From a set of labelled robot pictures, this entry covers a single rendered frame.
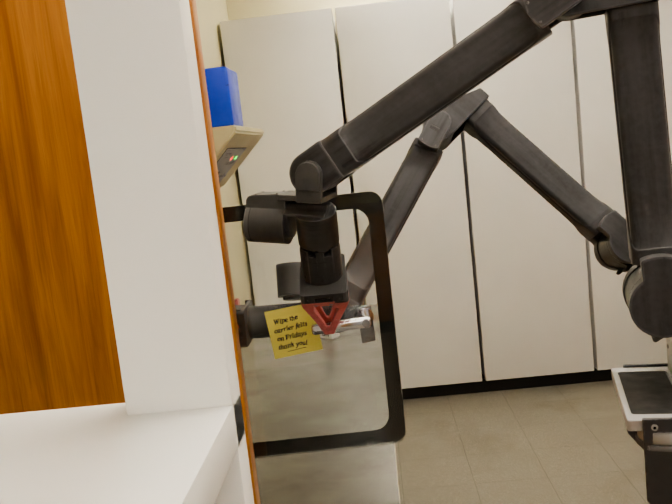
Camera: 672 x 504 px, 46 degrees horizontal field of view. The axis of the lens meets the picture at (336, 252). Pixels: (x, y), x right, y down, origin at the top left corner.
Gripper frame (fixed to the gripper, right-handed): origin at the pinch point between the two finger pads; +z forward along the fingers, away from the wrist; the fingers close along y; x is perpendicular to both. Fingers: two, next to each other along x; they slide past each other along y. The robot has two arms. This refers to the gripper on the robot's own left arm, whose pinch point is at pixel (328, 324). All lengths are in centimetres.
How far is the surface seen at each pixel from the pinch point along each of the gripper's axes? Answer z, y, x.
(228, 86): -30.5, -21.2, -12.0
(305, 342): 4.9, -2.5, -4.0
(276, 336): 3.6, -3.0, -8.4
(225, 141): -24.4, -14.9, -12.9
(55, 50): -40, -14, -34
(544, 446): 204, -163, 84
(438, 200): 136, -282, 53
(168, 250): -55, 66, -3
